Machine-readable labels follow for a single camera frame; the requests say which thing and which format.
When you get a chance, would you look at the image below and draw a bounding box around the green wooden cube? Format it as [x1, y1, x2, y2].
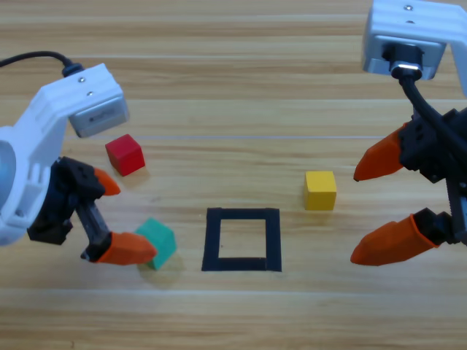
[134, 217, 177, 271]

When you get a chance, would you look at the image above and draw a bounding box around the black tape square outline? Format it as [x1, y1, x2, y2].
[201, 207, 283, 273]

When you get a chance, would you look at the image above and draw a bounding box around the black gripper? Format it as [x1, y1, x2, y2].
[27, 156, 158, 266]
[350, 107, 467, 267]

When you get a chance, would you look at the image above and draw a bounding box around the red wooden cube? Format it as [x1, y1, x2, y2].
[104, 133, 146, 177]

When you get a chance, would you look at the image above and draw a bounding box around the yellow wooden cube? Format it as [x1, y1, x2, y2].
[304, 171, 337, 211]

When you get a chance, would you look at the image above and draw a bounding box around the thick black camera cable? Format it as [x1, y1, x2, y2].
[381, 42, 467, 156]

